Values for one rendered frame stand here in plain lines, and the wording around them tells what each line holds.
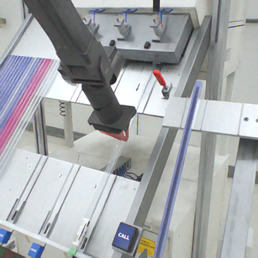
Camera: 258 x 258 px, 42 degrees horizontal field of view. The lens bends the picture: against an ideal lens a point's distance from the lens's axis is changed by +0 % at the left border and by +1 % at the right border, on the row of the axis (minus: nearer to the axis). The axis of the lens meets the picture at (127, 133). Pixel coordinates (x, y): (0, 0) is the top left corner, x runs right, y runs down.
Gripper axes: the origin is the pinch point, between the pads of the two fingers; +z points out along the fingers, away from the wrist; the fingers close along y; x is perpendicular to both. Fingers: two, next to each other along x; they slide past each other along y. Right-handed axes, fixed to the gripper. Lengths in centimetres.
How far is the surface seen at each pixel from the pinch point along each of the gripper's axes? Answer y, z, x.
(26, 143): 198, 161, -66
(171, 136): -10.4, 3.6, -5.1
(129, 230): -11.5, 0.1, 21.3
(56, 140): 178, 173, -82
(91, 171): 5.7, 3.1, 9.8
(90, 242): -1.5, 5.1, 25.4
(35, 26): 53, -3, -37
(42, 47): 44, -2, -28
